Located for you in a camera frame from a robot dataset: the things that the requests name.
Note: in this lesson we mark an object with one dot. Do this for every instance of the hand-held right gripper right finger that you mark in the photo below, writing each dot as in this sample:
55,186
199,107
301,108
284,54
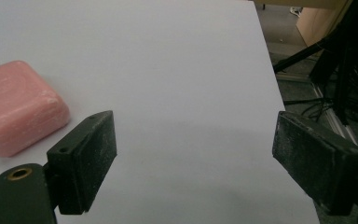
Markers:
317,158

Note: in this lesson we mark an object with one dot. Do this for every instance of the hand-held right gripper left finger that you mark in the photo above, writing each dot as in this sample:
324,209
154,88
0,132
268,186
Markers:
84,161

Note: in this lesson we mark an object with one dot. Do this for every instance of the pink soap bar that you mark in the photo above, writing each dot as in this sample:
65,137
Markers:
18,107

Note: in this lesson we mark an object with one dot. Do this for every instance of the black tripod stand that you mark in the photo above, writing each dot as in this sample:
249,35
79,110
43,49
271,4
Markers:
338,56

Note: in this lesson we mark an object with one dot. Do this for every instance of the brown cardboard box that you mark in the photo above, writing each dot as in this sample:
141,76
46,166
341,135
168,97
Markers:
318,21

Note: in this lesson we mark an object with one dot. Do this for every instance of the aluminium frame rail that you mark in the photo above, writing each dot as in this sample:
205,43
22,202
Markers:
335,119

